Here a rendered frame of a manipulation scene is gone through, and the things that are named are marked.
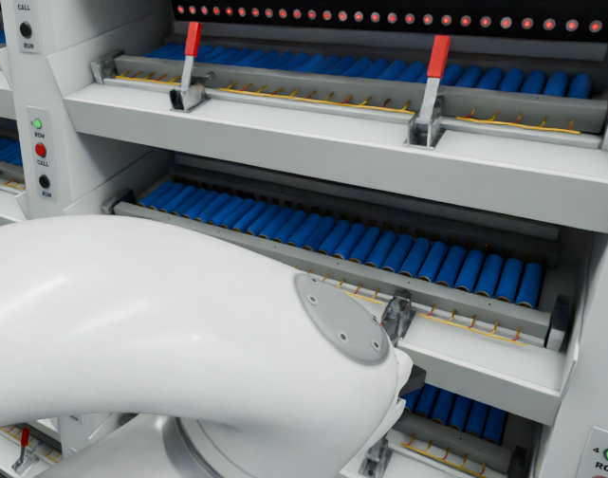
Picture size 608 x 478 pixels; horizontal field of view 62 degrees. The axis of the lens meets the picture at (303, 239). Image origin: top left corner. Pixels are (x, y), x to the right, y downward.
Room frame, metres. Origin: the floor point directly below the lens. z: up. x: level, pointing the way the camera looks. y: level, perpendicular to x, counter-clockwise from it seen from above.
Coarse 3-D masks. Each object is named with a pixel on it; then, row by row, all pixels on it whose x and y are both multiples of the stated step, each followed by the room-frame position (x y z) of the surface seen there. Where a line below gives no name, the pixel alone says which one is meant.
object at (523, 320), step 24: (144, 216) 0.63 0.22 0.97; (168, 216) 0.63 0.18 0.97; (240, 240) 0.57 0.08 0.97; (264, 240) 0.57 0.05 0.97; (288, 264) 0.54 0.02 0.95; (312, 264) 0.52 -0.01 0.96; (336, 264) 0.51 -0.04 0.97; (360, 264) 0.51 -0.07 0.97; (384, 288) 0.49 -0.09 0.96; (408, 288) 0.47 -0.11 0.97; (432, 288) 0.47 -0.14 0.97; (432, 312) 0.45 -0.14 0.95; (456, 312) 0.45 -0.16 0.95; (480, 312) 0.44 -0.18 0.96; (504, 312) 0.43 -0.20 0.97; (528, 312) 0.43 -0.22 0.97
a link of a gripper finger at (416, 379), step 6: (414, 366) 0.33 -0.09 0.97; (414, 372) 0.32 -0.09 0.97; (420, 372) 0.32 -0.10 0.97; (426, 372) 0.32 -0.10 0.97; (408, 378) 0.31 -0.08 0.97; (414, 378) 0.31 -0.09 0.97; (420, 378) 0.32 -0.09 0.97; (408, 384) 0.30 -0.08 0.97; (414, 384) 0.31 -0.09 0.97; (420, 384) 0.32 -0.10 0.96; (402, 390) 0.30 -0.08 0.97; (408, 390) 0.30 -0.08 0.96; (414, 390) 0.31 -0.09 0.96
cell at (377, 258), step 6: (384, 234) 0.57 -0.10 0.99; (390, 234) 0.57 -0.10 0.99; (378, 240) 0.56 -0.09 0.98; (384, 240) 0.56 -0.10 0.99; (390, 240) 0.56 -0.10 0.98; (378, 246) 0.55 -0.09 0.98; (384, 246) 0.55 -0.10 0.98; (390, 246) 0.55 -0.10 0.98; (372, 252) 0.54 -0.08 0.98; (378, 252) 0.54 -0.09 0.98; (384, 252) 0.54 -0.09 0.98; (372, 258) 0.53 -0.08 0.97; (378, 258) 0.53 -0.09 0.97; (384, 258) 0.54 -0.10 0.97; (378, 264) 0.52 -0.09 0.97
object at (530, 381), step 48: (96, 192) 0.66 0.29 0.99; (144, 192) 0.74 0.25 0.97; (336, 192) 0.65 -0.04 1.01; (384, 192) 0.62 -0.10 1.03; (576, 288) 0.48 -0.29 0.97; (432, 336) 0.43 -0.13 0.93; (480, 336) 0.43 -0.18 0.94; (576, 336) 0.37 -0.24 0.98; (432, 384) 0.42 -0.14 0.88; (480, 384) 0.40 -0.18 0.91; (528, 384) 0.37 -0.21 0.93
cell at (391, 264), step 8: (400, 240) 0.55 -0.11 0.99; (408, 240) 0.56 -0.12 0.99; (392, 248) 0.55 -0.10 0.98; (400, 248) 0.54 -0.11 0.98; (408, 248) 0.55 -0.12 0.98; (392, 256) 0.53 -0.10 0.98; (400, 256) 0.53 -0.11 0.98; (384, 264) 0.52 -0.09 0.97; (392, 264) 0.51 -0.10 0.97; (400, 264) 0.52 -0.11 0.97
